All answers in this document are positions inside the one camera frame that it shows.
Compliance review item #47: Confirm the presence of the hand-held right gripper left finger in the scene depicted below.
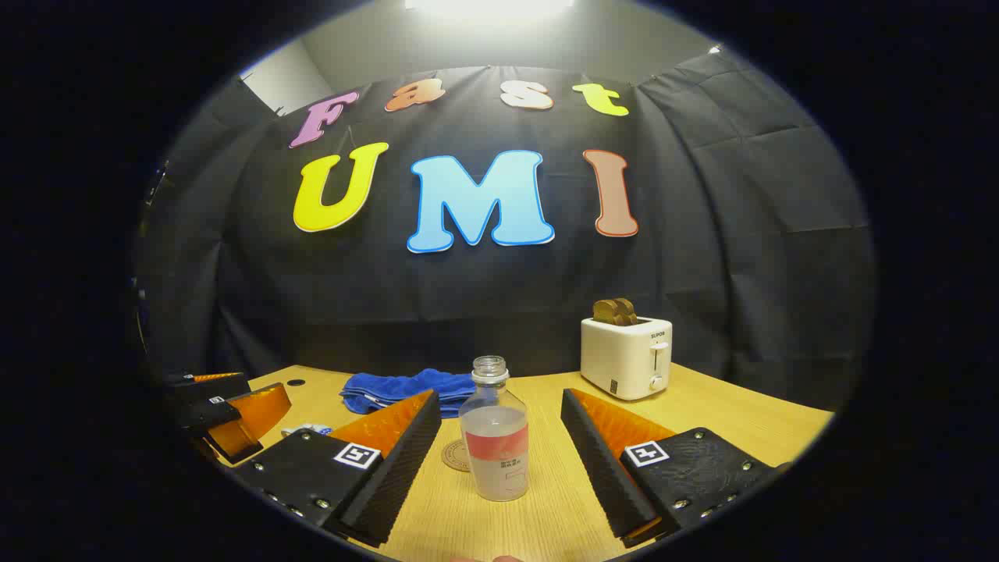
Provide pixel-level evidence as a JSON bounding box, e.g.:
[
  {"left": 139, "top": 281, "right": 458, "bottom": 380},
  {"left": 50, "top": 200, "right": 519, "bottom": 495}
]
[{"left": 234, "top": 389, "right": 443, "bottom": 549}]

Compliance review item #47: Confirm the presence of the clear water bottle pink label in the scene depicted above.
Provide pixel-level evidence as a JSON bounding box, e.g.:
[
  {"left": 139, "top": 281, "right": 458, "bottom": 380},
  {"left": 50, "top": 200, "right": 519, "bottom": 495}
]
[{"left": 459, "top": 355, "right": 530, "bottom": 503}]

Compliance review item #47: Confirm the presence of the black backdrop cloth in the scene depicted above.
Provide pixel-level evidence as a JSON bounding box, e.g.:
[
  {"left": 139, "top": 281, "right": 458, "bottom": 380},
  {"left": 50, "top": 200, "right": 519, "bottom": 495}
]
[{"left": 134, "top": 66, "right": 879, "bottom": 414}]

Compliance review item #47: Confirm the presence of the folded blue towel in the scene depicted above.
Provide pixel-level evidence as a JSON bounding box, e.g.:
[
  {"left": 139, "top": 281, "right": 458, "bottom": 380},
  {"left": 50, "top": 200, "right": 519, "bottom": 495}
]
[{"left": 340, "top": 368, "right": 478, "bottom": 419}]

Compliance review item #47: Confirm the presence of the white toaster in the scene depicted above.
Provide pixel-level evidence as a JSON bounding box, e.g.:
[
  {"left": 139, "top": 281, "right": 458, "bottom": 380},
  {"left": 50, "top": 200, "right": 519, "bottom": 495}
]
[{"left": 580, "top": 315, "right": 674, "bottom": 402}]

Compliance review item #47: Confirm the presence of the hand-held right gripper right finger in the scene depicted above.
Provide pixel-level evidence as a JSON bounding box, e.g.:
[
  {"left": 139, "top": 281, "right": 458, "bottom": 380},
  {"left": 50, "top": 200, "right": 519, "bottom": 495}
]
[{"left": 560, "top": 388, "right": 789, "bottom": 549}]

